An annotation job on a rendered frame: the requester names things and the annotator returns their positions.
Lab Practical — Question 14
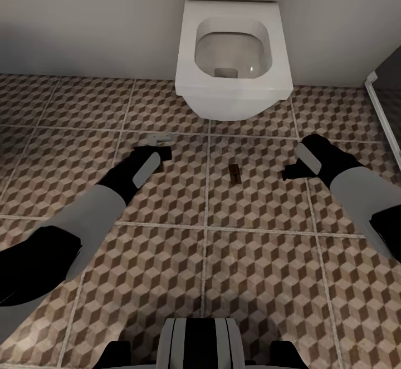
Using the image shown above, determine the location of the mousetrap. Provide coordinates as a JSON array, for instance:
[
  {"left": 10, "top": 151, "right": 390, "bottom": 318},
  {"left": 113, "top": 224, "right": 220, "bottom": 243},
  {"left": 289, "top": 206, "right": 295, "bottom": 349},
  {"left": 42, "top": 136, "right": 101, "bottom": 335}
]
[
  {"left": 153, "top": 161, "right": 165, "bottom": 174},
  {"left": 228, "top": 164, "right": 242, "bottom": 185}
]

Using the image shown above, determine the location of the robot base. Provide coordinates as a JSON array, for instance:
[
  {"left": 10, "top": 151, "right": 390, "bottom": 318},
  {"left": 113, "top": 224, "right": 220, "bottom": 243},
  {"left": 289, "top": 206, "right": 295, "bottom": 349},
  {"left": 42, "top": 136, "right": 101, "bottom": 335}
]
[{"left": 92, "top": 341, "right": 309, "bottom": 369}]

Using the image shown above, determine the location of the robot trunk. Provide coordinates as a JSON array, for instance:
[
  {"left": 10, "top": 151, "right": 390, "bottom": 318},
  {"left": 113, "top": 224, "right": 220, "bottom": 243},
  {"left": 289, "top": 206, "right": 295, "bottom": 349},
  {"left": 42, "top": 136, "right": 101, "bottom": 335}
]
[{"left": 156, "top": 318, "right": 245, "bottom": 369}]

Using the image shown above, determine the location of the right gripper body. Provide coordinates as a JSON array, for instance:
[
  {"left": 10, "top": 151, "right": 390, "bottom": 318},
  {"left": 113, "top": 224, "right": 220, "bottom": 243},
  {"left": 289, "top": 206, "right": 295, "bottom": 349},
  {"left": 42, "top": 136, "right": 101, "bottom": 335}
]
[{"left": 284, "top": 162, "right": 316, "bottom": 180}]

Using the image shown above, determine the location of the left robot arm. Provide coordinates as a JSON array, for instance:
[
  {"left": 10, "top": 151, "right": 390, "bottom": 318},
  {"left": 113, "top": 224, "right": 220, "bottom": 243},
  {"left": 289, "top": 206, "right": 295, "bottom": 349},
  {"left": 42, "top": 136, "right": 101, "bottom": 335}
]
[{"left": 0, "top": 132, "right": 174, "bottom": 345}]

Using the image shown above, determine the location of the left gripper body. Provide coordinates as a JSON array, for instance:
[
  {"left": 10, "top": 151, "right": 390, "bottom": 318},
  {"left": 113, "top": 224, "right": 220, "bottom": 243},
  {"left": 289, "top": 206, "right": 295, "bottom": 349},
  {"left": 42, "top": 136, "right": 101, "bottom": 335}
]
[{"left": 154, "top": 146, "right": 172, "bottom": 161}]

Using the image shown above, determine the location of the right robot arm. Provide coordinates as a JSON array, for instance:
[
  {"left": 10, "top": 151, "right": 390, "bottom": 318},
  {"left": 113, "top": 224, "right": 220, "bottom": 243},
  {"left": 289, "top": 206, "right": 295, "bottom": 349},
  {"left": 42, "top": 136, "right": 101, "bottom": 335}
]
[{"left": 281, "top": 135, "right": 401, "bottom": 263}]

